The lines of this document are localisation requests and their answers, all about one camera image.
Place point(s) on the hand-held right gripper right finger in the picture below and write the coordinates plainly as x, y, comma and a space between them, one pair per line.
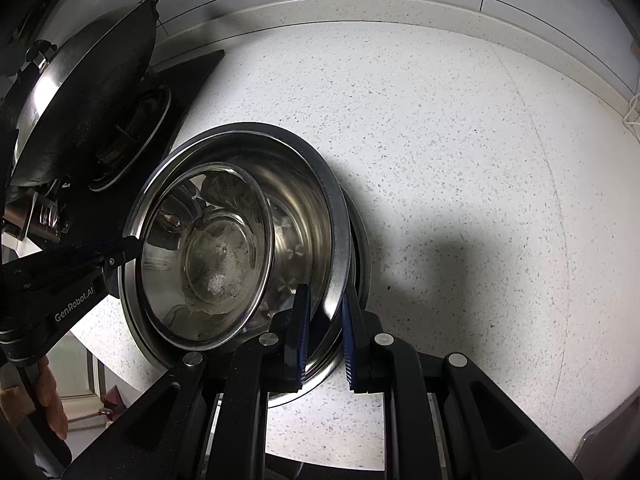
350, 345

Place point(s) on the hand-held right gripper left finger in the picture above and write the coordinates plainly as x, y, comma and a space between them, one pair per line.
300, 340

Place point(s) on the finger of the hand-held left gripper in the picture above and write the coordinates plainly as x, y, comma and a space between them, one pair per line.
116, 252

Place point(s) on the medium steel bowl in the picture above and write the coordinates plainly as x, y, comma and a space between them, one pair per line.
215, 260

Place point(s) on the large steel bowl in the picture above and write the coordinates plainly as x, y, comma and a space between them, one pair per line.
300, 210

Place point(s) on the person's left hand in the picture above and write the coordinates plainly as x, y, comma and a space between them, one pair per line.
52, 395

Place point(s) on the steel basin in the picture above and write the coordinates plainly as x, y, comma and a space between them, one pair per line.
364, 260

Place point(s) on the black wok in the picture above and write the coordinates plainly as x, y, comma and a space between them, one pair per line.
90, 100

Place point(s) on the steel wok lid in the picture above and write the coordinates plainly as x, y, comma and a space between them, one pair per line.
35, 90

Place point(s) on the black gas stove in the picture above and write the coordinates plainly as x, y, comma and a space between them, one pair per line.
195, 80

